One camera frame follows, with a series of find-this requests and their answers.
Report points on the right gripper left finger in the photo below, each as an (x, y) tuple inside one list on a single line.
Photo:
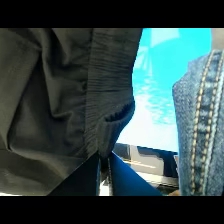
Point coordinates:
[(83, 180)]

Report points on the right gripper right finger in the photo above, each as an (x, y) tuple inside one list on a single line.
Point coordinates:
[(128, 181)]

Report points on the dark grey garment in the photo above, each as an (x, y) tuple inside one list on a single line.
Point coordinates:
[(56, 93)]

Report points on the blue jeans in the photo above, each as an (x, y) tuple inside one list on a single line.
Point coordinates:
[(200, 133)]

